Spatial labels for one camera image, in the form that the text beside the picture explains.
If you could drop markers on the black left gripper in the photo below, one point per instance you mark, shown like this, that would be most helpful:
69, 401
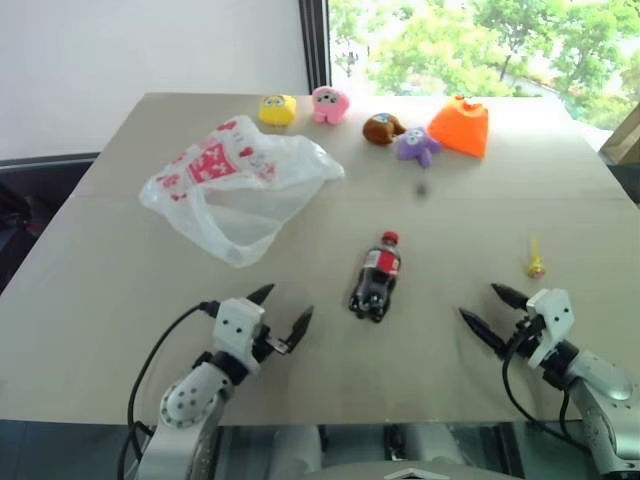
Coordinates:
266, 344

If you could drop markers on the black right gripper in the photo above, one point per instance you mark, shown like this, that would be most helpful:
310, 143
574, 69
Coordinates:
526, 334

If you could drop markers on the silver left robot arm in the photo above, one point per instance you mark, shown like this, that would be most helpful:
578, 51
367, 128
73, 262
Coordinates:
187, 400

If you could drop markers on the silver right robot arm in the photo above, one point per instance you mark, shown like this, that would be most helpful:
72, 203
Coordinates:
597, 400

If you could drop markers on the small yellow spinning top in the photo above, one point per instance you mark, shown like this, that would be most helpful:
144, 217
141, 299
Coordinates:
535, 262

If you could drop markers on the small cola bottle red cap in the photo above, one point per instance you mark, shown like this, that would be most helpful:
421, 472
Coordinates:
376, 280

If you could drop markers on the white red printed plastic bag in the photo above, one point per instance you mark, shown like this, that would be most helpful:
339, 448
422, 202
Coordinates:
235, 187

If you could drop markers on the silver robot torso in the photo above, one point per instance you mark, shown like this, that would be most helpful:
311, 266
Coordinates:
400, 450

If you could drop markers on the purple plush toy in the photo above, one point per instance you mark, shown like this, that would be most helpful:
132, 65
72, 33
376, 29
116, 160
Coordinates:
417, 145

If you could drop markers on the orange plush toy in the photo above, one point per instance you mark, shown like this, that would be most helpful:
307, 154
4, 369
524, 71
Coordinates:
462, 127

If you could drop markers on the yellow plush toy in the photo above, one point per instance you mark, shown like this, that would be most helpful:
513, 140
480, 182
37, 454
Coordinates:
276, 110

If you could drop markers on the brown plush toy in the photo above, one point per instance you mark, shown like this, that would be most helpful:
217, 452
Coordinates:
381, 128

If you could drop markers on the brown cardboard box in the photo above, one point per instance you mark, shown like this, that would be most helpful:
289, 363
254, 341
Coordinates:
620, 142

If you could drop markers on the pink plush toy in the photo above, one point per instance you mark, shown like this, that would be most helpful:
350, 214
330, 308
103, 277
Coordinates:
330, 103

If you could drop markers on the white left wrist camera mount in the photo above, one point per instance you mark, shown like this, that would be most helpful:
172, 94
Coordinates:
239, 326

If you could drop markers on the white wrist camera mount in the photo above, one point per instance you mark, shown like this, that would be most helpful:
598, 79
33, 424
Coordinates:
549, 320
239, 326

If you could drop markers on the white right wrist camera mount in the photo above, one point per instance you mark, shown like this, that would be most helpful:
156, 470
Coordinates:
549, 320

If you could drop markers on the black window frame post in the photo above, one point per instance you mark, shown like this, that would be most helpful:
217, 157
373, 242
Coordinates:
315, 46

